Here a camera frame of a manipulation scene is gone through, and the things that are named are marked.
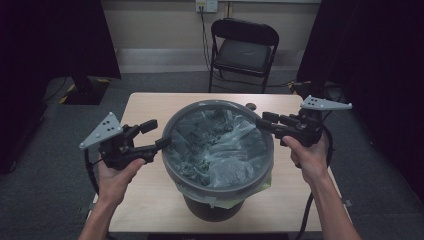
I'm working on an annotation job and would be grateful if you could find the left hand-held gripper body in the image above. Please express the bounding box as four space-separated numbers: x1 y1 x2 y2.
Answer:
78 112 149 171

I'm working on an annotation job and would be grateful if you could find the black curtain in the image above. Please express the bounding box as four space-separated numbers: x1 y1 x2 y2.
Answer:
0 0 122 174
296 0 424 201

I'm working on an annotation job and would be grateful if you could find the black trash bin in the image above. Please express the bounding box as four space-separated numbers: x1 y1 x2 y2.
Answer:
182 194 246 223

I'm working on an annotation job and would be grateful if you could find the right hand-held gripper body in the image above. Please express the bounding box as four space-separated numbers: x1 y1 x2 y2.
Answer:
279 95 354 148

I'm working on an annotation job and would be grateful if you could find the white wall socket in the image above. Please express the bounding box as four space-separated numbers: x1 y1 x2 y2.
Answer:
195 0 219 14

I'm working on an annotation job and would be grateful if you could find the person's left hand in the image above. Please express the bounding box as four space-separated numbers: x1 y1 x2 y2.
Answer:
95 158 147 207

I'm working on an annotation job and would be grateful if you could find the black floor cable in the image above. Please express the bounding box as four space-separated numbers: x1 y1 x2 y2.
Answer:
319 84 348 134

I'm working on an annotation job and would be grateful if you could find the grey bin rim ring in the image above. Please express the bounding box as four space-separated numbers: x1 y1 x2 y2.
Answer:
161 99 275 201

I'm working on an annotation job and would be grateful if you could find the green-printed plastic trash bag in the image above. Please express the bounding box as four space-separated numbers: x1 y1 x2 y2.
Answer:
164 107 274 210

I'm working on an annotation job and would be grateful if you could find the person's right hand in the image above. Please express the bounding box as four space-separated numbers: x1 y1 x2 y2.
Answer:
281 134 330 184

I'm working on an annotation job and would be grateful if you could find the black folding chair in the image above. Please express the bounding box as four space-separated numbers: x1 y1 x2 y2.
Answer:
209 17 280 94

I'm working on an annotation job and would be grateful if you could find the right hand-held gripper cable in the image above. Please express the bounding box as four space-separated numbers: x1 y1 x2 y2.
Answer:
294 123 335 240

